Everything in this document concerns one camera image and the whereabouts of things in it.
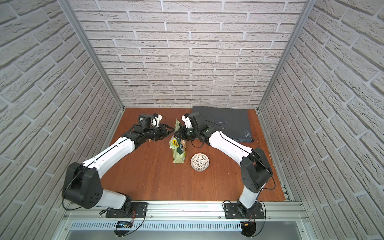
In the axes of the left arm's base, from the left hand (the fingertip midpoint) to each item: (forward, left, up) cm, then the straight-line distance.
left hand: (172, 126), depth 82 cm
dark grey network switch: (+17, -42, -17) cm, 48 cm away
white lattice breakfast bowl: (-13, -16, -19) cm, 28 cm away
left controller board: (-45, +23, -24) cm, 56 cm away
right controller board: (-46, -39, -22) cm, 64 cm away
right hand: (-7, +1, -1) cm, 7 cm away
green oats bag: (-9, -4, -6) cm, 11 cm away
